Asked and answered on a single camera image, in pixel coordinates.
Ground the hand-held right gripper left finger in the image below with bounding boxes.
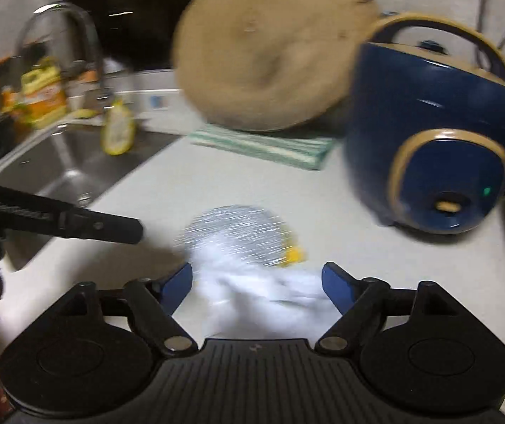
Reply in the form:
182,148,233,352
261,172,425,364
72,263,198,355

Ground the white plastic container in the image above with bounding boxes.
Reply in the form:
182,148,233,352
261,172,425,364
133,71,189,118

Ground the chrome kitchen faucet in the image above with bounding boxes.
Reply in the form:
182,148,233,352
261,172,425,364
14,2,114,111

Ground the black wok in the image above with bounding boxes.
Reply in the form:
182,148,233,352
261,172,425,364
64,0,178,71

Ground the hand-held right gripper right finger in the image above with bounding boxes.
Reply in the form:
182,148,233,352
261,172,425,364
315,262,439,355

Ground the stainless steel sink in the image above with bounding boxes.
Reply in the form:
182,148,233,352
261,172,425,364
0,126,178,270

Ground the blue rice cooker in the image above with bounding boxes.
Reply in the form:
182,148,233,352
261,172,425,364
343,11,505,235

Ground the translucent white plastic bag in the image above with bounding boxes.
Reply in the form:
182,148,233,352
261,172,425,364
193,230,337,341

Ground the yellow-rimmed mesh scrubber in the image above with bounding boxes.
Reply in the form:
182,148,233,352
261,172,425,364
101,97,137,156

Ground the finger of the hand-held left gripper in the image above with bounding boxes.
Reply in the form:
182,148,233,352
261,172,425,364
56,207,144,245

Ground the round wooden cutting board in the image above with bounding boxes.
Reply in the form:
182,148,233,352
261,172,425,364
170,0,381,132

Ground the round silver mat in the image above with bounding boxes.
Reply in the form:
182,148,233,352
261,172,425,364
179,204,306,270

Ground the yellow dish soap bottle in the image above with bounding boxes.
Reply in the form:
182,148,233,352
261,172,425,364
18,57,68,131

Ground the green striped cloth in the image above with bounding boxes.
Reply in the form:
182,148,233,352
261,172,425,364
188,124,335,171

